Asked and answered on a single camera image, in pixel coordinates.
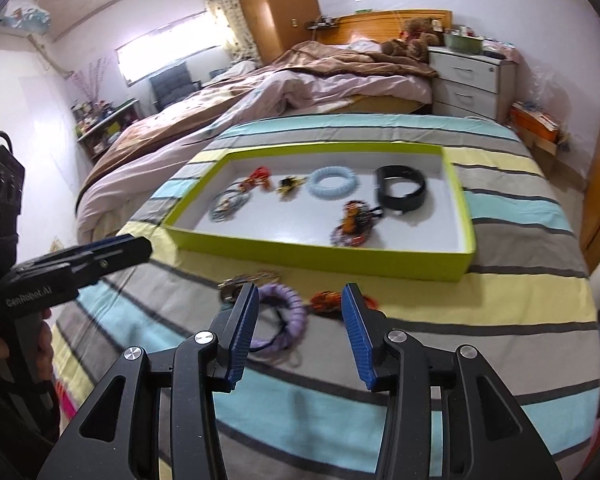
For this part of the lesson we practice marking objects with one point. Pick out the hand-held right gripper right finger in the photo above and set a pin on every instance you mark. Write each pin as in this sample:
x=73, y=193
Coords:
x=357, y=335

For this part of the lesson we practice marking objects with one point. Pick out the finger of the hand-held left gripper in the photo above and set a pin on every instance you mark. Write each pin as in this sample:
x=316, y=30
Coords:
x=110, y=246
x=130, y=262

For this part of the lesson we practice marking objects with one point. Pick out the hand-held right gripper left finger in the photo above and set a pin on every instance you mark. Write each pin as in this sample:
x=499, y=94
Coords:
x=245, y=330

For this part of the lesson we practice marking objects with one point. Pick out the yellow-green cardboard box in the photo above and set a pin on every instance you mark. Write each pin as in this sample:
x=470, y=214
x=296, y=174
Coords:
x=300, y=215

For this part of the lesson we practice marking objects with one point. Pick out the gold bell charm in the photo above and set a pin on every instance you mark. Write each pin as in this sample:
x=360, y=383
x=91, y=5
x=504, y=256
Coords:
x=290, y=186

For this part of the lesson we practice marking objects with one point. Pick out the black wristband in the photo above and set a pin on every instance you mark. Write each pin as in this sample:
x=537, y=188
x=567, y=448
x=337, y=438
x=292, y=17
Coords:
x=402, y=187

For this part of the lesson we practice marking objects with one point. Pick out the pink plastic stool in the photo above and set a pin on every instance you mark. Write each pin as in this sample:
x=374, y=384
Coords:
x=67, y=400

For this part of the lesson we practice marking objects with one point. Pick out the cluttered desk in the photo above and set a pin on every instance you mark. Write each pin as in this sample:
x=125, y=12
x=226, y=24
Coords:
x=105, y=127

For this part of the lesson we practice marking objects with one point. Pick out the dried flower branches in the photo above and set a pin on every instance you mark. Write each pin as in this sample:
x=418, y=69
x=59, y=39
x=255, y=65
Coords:
x=92, y=82

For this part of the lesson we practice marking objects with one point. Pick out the black office chair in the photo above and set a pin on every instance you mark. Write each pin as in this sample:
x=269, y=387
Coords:
x=172, y=85

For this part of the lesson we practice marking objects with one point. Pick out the striped bedsheet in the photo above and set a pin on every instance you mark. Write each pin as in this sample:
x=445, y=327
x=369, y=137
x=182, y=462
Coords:
x=505, y=240

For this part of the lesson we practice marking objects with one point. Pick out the window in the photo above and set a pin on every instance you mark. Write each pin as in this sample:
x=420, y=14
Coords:
x=170, y=50

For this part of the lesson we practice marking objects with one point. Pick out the covered air conditioner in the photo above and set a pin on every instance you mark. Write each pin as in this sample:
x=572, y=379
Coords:
x=22, y=17

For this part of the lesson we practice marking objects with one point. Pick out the pink brown duvet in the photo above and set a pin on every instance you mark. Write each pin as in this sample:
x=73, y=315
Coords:
x=305, y=87

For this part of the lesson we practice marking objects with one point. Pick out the patterned curtain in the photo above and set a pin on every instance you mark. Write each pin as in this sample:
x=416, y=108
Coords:
x=227, y=15

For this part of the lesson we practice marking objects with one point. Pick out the white nightstand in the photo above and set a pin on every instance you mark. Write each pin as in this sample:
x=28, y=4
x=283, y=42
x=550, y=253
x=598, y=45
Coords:
x=467, y=82

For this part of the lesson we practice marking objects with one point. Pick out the orange box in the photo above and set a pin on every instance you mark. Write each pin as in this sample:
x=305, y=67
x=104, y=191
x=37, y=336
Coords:
x=535, y=122

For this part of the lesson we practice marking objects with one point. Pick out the wooden wardrobe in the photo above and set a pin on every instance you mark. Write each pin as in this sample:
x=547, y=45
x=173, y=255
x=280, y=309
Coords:
x=275, y=7

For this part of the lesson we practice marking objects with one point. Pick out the brown teddy bear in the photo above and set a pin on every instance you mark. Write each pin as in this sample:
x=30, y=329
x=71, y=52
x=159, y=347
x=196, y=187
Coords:
x=412, y=40

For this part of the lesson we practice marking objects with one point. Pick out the wooden headboard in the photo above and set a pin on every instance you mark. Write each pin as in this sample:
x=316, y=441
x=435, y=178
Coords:
x=375, y=25

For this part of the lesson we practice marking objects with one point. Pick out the green basin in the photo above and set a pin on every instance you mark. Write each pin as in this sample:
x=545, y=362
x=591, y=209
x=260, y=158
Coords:
x=462, y=42

